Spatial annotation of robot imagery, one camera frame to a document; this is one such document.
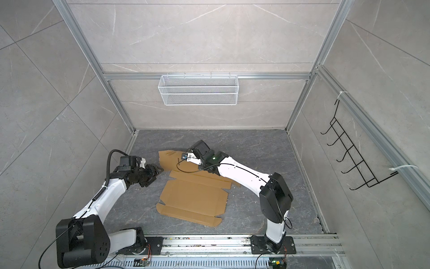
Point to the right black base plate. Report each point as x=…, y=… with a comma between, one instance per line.
x=262, y=244

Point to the white wire mesh basket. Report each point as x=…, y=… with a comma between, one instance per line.
x=182, y=90

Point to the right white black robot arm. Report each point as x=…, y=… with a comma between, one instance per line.
x=274, y=194

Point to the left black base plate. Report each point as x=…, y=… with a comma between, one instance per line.
x=150, y=245

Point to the white cable duct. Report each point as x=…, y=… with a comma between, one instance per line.
x=187, y=263

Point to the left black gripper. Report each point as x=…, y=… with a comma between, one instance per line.
x=153, y=172

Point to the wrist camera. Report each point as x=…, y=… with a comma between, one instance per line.
x=196, y=151
x=131, y=163

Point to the aluminium mounting rail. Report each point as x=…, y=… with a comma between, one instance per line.
x=307, y=245

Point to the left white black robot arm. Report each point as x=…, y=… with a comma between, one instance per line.
x=83, y=240

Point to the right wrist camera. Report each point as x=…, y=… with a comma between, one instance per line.
x=196, y=151

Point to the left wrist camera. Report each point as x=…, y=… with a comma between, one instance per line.
x=131, y=163

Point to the brown cardboard box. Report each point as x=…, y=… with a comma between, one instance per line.
x=195, y=197

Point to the black wire hook rack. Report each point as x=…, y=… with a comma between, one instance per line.
x=352, y=152

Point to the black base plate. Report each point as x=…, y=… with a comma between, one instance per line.
x=150, y=245
x=262, y=244

